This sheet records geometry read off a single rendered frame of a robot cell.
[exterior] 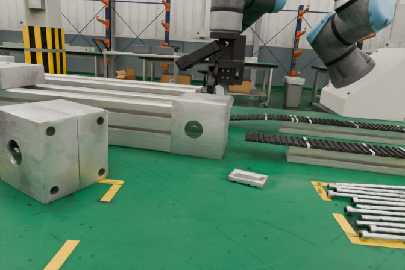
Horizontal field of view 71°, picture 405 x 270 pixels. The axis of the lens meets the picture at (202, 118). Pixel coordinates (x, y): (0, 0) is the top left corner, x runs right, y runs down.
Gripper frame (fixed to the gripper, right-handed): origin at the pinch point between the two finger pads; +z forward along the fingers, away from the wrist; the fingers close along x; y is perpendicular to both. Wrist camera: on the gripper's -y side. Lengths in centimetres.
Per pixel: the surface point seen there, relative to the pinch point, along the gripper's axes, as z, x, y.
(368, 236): 1.1, -41.4, 22.5
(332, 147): -1.6, -21.0, 23.7
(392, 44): -58, 782, 361
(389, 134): -0.2, -2.1, 40.3
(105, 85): -6.1, -5.0, -25.5
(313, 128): 0.1, -2.1, 24.3
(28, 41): -13, 224, -245
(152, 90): -5.8, -5.0, -13.5
